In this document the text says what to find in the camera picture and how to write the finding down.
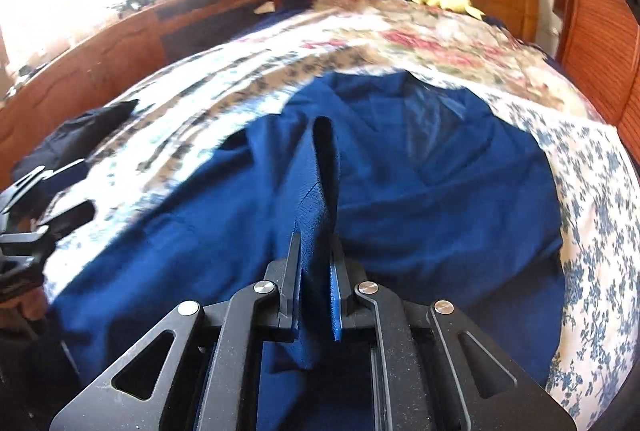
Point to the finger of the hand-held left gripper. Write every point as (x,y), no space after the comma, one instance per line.
(67,218)
(50,181)

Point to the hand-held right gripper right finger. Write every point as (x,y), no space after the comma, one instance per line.
(336,306)

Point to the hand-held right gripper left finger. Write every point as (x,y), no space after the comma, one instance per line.
(295,306)

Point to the navy blue suit jacket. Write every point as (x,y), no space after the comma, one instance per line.
(425,211)

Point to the person's left hand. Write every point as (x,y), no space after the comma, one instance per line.
(35,305)

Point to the black folded garment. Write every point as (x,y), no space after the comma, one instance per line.
(75,136)

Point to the wooden desk with cabinets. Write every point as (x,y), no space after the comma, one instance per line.
(100,61)

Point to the bed with blue floral sheet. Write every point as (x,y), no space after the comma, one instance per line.
(590,191)

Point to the pink floral quilt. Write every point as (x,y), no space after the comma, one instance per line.
(450,41)

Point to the wooden louvred wardrobe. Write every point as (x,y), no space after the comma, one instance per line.
(600,41)

